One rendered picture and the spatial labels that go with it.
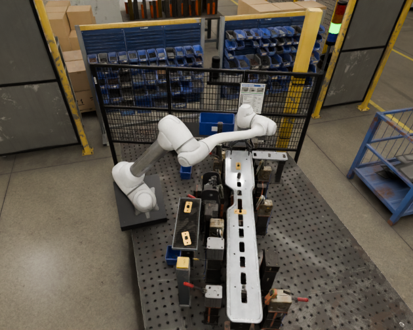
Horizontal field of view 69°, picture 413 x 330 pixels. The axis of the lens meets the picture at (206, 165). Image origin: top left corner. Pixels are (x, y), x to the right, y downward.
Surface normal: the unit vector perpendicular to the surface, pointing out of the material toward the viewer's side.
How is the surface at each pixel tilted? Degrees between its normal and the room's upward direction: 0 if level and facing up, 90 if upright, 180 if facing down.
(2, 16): 89
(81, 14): 90
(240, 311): 0
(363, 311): 0
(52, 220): 0
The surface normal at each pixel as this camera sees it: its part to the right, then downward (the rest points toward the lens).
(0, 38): 0.27, 0.65
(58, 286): 0.03, -0.74
